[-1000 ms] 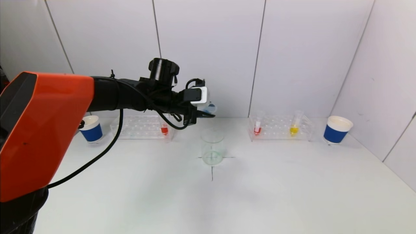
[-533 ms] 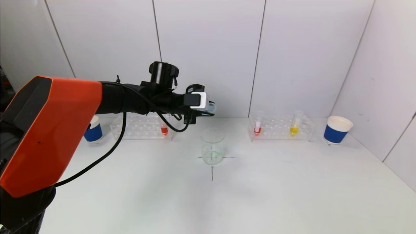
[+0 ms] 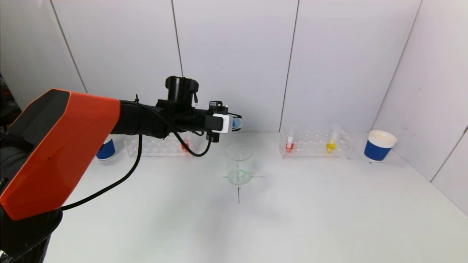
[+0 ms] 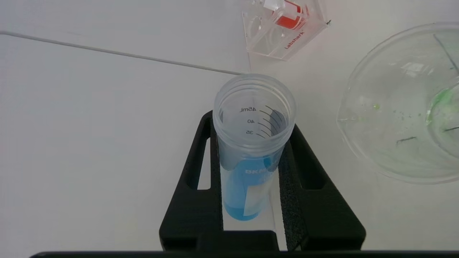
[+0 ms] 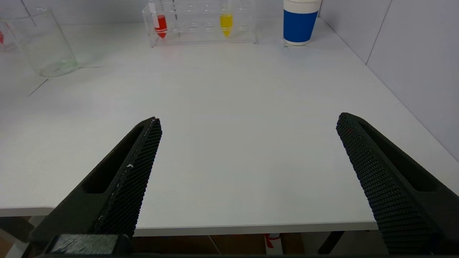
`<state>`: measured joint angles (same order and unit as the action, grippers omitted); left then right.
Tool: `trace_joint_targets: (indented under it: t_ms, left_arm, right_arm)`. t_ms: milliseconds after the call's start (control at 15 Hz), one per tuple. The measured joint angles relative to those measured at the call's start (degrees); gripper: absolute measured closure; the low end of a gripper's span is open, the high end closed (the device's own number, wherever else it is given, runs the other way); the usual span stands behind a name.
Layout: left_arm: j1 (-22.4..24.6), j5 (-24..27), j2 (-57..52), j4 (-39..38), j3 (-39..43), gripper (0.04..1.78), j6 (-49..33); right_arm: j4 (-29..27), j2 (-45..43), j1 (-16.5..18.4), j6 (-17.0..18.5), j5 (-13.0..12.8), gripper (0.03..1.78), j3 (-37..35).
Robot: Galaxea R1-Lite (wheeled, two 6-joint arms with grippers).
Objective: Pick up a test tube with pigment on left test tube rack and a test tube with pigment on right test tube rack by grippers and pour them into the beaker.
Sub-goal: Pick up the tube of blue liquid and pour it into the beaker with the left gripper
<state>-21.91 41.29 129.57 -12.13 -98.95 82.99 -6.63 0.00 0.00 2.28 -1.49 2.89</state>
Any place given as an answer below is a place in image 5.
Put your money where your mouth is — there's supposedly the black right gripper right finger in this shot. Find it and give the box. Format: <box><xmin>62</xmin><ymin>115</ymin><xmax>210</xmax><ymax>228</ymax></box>
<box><xmin>336</xmin><ymin>113</ymin><xmax>459</xmax><ymax>254</ymax></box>

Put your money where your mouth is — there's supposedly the white-labelled red pigment test tube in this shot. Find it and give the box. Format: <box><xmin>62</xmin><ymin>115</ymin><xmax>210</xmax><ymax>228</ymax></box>
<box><xmin>148</xmin><ymin>0</ymin><xmax>168</xmax><ymax>39</ymax></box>

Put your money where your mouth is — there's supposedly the clear acrylic test tube rack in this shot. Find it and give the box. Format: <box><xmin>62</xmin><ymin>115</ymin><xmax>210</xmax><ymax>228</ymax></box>
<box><xmin>142</xmin><ymin>0</ymin><xmax>257</xmax><ymax>48</ymax></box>

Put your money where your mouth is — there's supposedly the black table leg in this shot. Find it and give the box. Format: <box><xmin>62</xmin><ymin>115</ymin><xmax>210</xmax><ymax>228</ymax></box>
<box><xmin>317</xmin><ymin>231</ymin><xmax>345</xmax><ymax>255</ymax></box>

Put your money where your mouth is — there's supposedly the red and white object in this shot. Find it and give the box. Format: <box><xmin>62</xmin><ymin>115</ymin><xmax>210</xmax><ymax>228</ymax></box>
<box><xmin>264</xmin><ymin>234</ymin><xmax>282</xmax><ymax>249</ymax></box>

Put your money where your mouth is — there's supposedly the white paper cup blue sleeve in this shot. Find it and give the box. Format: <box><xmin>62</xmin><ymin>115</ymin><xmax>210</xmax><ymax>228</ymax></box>
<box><xmin>283</xmin><ymin>0</ymin><xmax>322</xmax><ymax>46</ymax></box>

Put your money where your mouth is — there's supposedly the clear glass beaker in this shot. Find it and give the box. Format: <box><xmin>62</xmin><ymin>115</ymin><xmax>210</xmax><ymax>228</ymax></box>
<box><xmin>0</xmin><ymin>7</ymin><xmax>79</xmax><ymax>78</ymax></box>

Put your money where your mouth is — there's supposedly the yellow pigment test tube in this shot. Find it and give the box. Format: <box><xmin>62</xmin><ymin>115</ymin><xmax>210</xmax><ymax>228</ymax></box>
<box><xmin>219</xmin><ymin>0</ymin><xmax>235</xmax><ymax>37</ymax></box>

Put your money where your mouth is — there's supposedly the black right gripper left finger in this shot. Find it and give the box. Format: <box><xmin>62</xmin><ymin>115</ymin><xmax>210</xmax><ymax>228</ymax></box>
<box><xmin>30</xmin><ymin>117</ymin><xmax>162</xmax><ymax>248</ymax></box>

